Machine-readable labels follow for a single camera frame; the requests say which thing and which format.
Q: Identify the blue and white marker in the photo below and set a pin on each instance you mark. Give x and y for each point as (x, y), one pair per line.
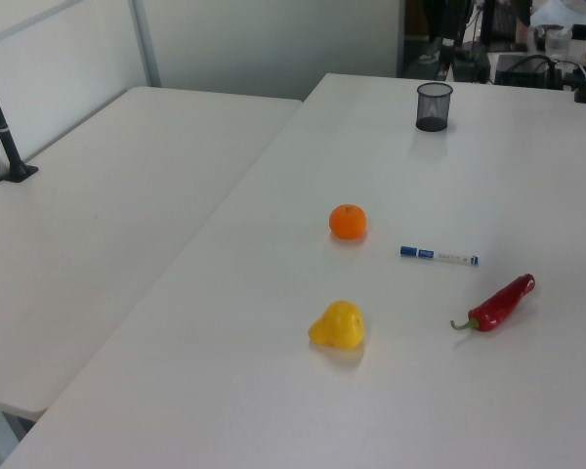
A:
(437, 256)

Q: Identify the red chili pepper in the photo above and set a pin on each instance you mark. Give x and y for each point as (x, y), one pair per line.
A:
(500, 303)

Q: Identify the clear plastic container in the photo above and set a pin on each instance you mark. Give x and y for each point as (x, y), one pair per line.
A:
(556, 41)

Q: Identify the white plastic bag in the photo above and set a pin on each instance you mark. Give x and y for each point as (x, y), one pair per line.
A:
(566, 12)

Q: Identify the grey partition frame post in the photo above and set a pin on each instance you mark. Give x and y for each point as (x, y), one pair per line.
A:
(145, 44)

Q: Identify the dark robot gripper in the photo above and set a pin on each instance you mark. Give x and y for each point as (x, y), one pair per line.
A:
(453, 24)

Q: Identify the small black box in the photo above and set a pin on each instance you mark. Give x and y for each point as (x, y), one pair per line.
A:
(582, 32)

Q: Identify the black mesh pen cup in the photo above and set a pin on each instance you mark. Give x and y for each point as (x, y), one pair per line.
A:
(434, 112)

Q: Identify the black camera stand pole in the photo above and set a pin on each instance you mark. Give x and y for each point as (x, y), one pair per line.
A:
(2, 132)

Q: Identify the dark green device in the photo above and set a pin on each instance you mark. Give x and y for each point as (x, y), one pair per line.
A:
(471, 63)

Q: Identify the orange mandarin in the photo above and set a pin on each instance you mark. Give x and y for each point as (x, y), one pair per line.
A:
(347, 222)

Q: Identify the black equipment box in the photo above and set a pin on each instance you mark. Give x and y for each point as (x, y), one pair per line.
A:
(522, 71)

